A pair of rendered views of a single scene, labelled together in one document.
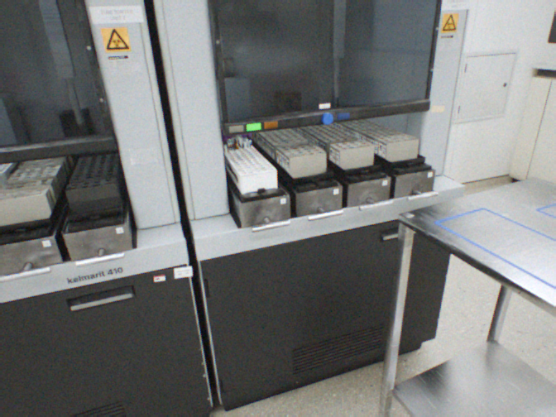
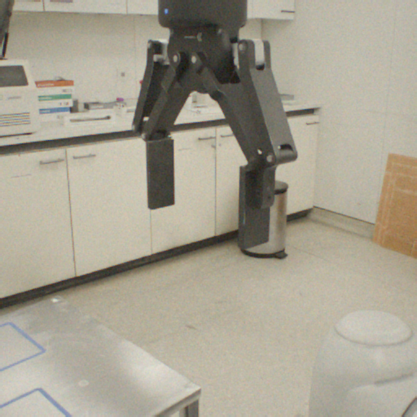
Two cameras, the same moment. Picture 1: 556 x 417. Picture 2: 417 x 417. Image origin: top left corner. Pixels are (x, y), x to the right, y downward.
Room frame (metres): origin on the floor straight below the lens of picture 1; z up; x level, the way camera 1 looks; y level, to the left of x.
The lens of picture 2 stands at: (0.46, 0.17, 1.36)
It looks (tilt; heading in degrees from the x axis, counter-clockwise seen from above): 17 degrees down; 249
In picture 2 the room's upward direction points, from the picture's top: straight up
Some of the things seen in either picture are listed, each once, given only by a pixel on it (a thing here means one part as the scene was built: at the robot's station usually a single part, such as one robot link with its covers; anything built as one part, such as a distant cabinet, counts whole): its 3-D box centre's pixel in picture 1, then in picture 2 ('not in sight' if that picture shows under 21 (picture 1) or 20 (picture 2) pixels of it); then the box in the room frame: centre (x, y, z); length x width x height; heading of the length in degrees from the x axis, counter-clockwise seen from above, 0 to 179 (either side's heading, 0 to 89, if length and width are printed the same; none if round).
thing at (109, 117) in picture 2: not in sight; (87, 119); (-0.01, -2.81, 0.93); 0.30 x 0.10 x 0.06; 10
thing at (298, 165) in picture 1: (306, 165); not in sight; (1.02, -0.09, 0.85); 0.12 x 0.02 x 0.06; 108
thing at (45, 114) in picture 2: not in sight; (46, 113); (0.18, -3.09, 0.94); 0.23 x 0.13 x 0.07; 22
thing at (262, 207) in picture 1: (237, 170); not in sight; (1.19, 0.13, 0.78); 0.73 x 0.14 x 0.09; 18
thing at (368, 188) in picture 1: (321, 157); not in sight; (1.29, -0.16, 0.78); 0.73 x 0.14 x 0.09; 18
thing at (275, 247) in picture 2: not in sight; (264, 217); (-1.11, -2.75, 0.23); 0.38 x 0.31 x 0.46; 108
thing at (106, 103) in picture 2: not in sight; (105, 104); (-0.18, -3.14, 0.97); 0.24 x 0.12 x 0.13; 7
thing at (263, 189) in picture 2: not in sight; (272, 178); (0.26, -0.18, 1.25); 0.03 x 0.01 x 0.05; 108
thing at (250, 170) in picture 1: (246, 166); not in sight; (1.07, 0.09, 0.83); 0.30 x 0.10 x 0.06; 18
